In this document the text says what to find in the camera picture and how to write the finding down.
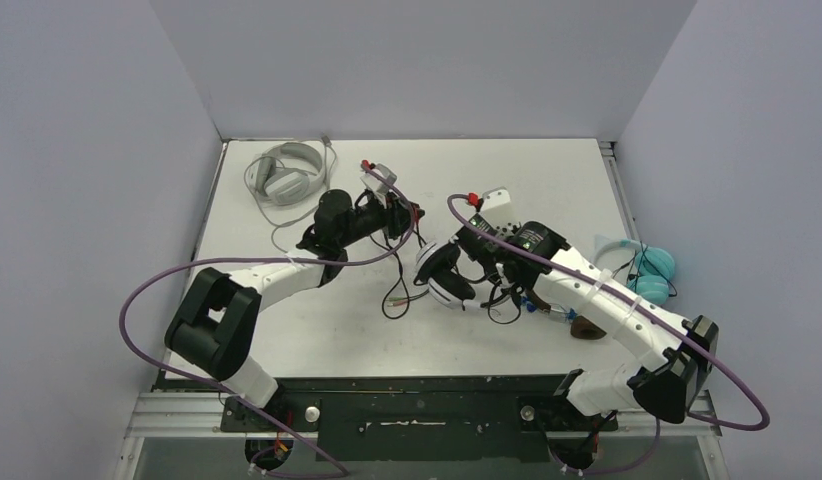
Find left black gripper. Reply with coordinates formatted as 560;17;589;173
337;190;424;248

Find black and white headphones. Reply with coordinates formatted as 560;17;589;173
380;230;522;322

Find brown headphones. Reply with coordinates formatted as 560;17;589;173
521;295;606;341

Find teal cat-ear headphones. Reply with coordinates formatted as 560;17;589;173
592;235;678;305

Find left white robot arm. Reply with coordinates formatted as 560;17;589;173
164;189;425;430

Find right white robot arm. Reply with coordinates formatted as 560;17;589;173
453;214;719;428

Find grey white headphones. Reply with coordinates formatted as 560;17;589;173
243;135;338;250

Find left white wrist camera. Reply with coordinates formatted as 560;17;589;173
360;160;397;196

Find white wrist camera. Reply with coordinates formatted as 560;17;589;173
478;187;520;229
360;160;397;196

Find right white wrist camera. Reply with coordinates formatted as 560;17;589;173
478;187;520;229

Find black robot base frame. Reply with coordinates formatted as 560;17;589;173
215;374;720;465

